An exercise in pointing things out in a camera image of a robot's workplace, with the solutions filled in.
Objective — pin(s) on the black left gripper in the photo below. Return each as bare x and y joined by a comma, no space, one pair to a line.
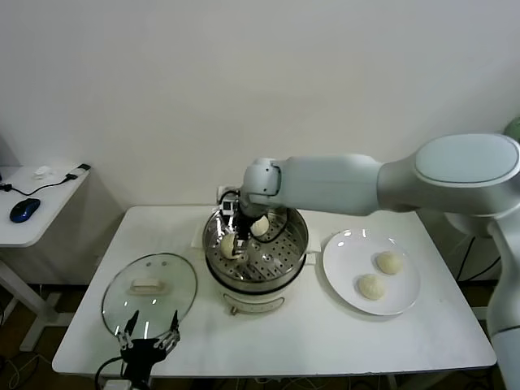
142,353

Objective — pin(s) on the stainless steel steamer basket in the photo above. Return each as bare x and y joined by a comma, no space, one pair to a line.
298,235

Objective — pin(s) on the white side desk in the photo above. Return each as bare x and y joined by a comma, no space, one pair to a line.
44,219

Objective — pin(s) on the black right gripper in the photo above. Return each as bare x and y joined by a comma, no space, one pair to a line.
243,227

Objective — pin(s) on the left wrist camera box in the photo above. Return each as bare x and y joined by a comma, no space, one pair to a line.
120,385

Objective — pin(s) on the oval glass lid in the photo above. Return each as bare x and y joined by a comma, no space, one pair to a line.
170,280

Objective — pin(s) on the blue computer mouse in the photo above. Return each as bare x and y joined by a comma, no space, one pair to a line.
25,210

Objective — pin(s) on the white crumpled tissue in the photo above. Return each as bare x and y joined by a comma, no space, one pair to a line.
44,172

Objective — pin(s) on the white steamed baozi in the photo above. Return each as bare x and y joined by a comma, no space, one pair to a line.
370,287
228,245
389,263
260,227

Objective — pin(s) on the white round plate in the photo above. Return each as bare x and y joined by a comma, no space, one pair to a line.
345,284

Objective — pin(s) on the mint green appliance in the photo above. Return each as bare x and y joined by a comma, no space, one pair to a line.
514,126

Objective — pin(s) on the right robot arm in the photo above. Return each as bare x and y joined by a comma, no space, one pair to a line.
333,183

